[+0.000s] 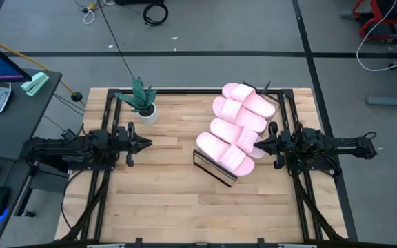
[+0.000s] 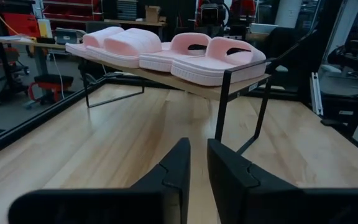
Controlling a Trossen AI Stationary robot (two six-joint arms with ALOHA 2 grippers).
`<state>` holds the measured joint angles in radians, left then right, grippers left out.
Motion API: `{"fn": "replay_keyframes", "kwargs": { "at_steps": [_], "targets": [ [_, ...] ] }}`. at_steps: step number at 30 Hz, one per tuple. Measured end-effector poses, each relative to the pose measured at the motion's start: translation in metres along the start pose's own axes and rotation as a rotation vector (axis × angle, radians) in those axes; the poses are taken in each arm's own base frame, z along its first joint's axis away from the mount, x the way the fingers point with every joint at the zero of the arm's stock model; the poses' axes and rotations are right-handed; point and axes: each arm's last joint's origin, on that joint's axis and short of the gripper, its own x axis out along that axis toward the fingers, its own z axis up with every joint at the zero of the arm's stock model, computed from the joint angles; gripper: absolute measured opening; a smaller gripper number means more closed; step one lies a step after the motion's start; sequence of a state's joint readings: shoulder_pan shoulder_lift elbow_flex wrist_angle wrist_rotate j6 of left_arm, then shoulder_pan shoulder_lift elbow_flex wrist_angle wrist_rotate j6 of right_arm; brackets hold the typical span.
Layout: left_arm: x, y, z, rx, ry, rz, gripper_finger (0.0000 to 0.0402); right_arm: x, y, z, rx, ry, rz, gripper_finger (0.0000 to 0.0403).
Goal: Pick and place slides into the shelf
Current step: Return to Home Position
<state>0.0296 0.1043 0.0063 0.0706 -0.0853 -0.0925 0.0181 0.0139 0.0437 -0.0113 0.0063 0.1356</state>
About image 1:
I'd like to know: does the long white cable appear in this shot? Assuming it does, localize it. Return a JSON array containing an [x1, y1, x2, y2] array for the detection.
[[356, 0, 397, 72]]

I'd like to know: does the black desk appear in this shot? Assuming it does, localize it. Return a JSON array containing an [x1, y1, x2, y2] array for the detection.
[[0, 68, 63, 247]]

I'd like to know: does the mint green stapler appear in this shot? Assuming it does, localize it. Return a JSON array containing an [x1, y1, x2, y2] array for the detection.
[[20, 71, 50, 97]]

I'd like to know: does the black box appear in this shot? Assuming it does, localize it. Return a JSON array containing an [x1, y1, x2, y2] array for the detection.
[[114, 0, 165, 6]]

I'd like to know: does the yellow cord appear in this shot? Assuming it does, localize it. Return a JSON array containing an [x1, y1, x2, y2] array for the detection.
[[0, 32, 86, 107]]

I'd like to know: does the long thin black cable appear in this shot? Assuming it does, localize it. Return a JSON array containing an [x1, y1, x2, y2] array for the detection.
[[96, 0, 136, 81]]

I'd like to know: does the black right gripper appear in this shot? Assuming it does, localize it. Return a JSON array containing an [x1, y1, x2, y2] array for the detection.
[[253, 121, 291, 170]]

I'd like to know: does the coiled black cable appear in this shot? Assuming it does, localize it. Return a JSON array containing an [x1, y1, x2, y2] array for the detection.
[[142, 2, 170, 28]]

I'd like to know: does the snake plant in white pot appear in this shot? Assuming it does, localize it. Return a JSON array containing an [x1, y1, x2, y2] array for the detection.
[[113, 76, 159, 125]]

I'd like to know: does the white frame clamp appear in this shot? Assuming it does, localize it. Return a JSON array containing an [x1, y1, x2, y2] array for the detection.
[[276, 243, 318, 248], [86, 243, 126, 248]]

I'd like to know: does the black aluminium table frame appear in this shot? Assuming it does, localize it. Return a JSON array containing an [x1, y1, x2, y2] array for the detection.
[[55, 87, 358, 248]]

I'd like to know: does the red frame black stool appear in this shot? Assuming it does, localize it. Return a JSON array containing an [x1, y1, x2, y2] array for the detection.
[[340, 0, 397, 45]]

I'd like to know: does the pink rubber slide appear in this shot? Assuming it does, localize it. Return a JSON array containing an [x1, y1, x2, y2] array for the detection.
[[212, 96, 269, 134], [221, 82, 276, 120], [209, 118, 267, 160], [195, 132, 256, 177]]

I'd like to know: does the grey desk foot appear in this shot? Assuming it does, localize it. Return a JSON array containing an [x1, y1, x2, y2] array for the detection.
[[366, 54, 397, 107]]

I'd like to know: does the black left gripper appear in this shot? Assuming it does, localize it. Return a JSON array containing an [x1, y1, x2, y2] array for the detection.
[[116, 122, 154, 167]]

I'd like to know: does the white cable orange plug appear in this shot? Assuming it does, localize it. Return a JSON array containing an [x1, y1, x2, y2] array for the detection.
[[82, 0, 116, 25]]

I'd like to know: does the black frame wooden shelf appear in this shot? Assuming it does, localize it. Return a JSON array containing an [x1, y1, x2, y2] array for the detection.
[[192, 81, 284, 189]]

